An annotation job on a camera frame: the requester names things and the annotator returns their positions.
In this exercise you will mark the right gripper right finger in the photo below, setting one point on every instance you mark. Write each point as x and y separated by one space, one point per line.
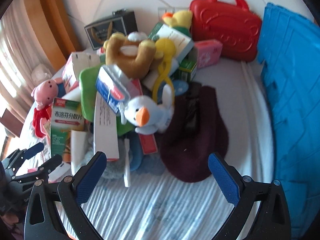
272 220

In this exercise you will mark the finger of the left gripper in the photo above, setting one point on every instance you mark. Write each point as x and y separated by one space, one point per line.
42 172
25 153

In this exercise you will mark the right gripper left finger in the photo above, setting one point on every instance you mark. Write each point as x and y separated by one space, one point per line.
42 220

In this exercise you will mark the green ibuprofen box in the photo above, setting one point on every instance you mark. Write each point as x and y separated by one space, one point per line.
66 117

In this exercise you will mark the pink pig plush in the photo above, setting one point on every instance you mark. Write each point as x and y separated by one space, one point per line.
44 95

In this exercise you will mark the long white leaflet box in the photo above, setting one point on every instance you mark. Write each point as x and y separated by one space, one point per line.
105 129

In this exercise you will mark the red white medicine box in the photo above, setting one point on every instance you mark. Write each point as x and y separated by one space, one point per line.
77 62

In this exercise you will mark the white duck plush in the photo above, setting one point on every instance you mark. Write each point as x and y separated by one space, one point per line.
149 117

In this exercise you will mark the brown bear plush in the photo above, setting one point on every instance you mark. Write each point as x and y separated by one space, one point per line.
135 54

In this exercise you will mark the black gift bag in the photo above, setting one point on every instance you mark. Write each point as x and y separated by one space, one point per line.
123 21

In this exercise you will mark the blue folding crate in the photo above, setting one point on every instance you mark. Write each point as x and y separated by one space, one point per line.
288 48

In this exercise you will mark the pink box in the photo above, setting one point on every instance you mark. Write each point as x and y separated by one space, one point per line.
207 52

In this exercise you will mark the green white medicine box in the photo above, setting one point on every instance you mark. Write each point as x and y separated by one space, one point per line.
183 43

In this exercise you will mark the red toy suitcase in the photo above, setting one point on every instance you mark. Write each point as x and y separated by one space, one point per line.
229 21

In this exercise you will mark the yellow duck plush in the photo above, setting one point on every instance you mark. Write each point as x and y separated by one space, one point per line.
182 18

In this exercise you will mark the wooden curved screen frame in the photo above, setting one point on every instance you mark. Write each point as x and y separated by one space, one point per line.
53 30

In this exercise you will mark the wall socket plate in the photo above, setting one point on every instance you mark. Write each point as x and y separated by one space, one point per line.
163 10

